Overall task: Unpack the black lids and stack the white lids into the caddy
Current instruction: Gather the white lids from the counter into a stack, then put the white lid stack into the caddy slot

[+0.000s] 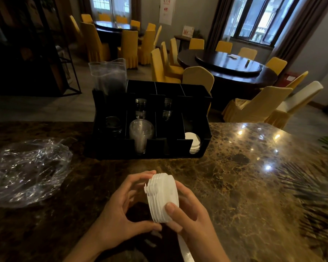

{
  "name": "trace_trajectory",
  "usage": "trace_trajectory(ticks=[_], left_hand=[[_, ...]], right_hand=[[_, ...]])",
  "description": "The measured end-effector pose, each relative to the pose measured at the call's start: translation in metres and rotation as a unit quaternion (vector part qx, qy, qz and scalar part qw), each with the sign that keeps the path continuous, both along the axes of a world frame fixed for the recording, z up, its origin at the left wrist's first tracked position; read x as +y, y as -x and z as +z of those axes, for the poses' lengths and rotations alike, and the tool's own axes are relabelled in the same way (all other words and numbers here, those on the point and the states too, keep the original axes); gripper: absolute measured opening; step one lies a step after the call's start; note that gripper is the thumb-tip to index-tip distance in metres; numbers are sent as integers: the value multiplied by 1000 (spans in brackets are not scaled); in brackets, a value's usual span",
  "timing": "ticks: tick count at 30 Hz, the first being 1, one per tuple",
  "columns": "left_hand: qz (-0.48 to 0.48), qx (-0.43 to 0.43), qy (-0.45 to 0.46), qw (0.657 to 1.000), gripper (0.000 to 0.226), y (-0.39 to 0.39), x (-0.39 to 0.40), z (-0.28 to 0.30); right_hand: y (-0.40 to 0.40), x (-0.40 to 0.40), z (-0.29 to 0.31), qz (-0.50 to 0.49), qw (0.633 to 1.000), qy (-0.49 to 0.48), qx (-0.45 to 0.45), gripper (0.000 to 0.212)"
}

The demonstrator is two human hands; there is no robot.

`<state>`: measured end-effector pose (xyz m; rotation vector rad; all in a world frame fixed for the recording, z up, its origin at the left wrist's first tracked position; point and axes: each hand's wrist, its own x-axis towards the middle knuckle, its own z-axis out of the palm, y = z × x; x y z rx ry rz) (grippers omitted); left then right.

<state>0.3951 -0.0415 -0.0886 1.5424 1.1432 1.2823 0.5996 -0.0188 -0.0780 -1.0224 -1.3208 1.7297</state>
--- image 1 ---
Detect black metal shelf divider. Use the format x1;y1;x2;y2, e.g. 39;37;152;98
0;0;82;97

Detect white wall poster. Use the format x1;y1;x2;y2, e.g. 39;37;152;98
159;0;176;26

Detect clear plastic bag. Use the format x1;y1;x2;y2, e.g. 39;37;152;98
0;138;74;209

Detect person's left hand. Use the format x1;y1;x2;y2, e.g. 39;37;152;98
94;170;163;252

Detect dark framed window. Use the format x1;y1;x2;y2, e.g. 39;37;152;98
224;0;301;47

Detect person's right hand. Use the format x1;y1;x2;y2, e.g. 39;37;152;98
164;180;232;262

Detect stack of black lids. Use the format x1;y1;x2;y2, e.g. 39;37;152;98
104;116;124;137

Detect dark round dining table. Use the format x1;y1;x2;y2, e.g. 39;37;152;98
177;49;279;112
94;21;142;60

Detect white lid stack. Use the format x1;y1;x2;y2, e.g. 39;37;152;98
144;172;180;223

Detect black compartment organizer tray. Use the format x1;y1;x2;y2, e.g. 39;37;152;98
84;80;213;161

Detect dark side table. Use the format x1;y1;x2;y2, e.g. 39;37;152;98
174;35;192;52

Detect white lids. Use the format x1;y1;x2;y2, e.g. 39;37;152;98
184;132;202;155

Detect dark round turntable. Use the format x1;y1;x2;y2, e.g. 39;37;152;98
94;21;138;32
194;51;263;77

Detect stack of clear cups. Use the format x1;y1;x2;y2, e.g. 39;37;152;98
163;98;173;121
134;98;148;120

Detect white and red sign card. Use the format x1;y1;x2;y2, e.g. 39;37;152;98
182;25;195;39

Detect red cabinet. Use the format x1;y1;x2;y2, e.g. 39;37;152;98
276;71;300;88

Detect tall bright window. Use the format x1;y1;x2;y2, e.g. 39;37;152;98
89;0;132;18

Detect clear plastic sleeve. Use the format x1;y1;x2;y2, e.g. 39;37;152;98
88;58;128;96

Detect white covered chair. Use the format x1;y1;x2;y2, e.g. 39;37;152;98
265;81;324;130

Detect group of yellow covered chairs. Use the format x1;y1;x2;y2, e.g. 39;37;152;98
150;38;309;123
69;13;163;70

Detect stack of clear dome lids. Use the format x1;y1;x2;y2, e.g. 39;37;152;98
129;119;155;155

